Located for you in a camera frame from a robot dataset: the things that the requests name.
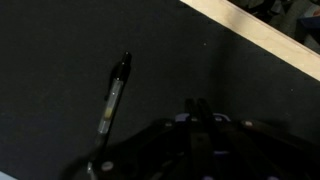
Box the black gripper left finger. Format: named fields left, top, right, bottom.
left=185, top=99, right=198, bottom=180

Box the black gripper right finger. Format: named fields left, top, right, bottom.
left=197, top=99, right=216, bottom=180

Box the black pen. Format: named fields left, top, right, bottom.
left=87, top=51, right=132, bottom=175

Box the wooden desk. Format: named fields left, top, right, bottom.
left=180, top=0, right=320, bottom=81

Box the black desk mat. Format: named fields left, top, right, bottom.
left=0, top=0, right=320, bottom=180

